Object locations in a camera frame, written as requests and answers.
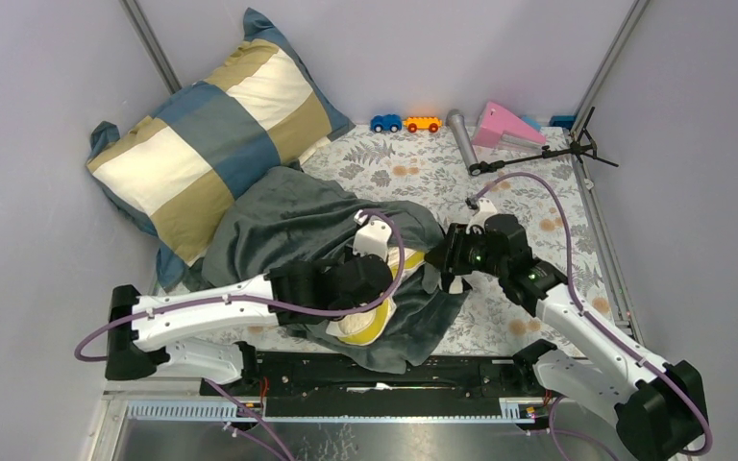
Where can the orange toy car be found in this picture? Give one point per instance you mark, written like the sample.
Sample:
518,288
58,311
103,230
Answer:
430,124

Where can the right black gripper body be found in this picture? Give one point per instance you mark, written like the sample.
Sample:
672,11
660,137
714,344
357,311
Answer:
472,253

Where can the blue yellow checked pillow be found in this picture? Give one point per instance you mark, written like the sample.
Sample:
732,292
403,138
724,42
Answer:
178,170

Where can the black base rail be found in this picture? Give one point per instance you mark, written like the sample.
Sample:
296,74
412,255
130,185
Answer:
318,376

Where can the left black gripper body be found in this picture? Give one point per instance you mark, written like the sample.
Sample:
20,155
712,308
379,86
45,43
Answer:
361,248

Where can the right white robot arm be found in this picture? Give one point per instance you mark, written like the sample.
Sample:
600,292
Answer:
657,408

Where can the grey microphone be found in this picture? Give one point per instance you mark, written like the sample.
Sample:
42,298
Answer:
455,121

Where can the zebra and grey pillowcase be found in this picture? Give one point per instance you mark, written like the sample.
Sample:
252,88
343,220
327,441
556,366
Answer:
289,215

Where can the blue toy car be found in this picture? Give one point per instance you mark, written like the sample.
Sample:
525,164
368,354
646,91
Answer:
386,123

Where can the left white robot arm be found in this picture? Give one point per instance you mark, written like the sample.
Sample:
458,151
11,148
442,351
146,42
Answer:
147,335

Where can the black mini tripod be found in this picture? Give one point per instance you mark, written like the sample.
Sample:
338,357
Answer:
582,145

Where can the white slotted cable duct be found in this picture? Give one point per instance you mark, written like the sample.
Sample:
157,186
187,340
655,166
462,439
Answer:
352,410

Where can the blue block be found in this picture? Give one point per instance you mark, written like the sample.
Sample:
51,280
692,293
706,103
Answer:
566,122

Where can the floral table cloth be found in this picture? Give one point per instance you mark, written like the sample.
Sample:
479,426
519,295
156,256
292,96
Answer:
427,169

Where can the cream pillow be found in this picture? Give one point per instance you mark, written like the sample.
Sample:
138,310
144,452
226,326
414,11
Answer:
363,329

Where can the pink triangular block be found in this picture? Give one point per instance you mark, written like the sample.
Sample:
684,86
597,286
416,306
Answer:
497,124

